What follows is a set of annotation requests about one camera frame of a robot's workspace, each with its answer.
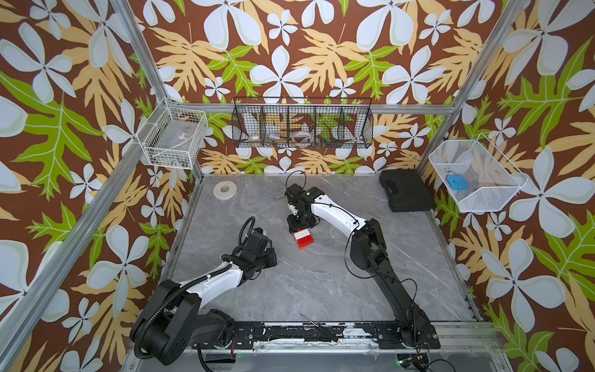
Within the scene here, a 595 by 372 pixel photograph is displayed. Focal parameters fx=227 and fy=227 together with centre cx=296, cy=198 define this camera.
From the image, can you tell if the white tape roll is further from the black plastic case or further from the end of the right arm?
the black plastic case

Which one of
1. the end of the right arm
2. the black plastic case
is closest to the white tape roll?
the end of the right arm

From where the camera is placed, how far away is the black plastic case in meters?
1.07
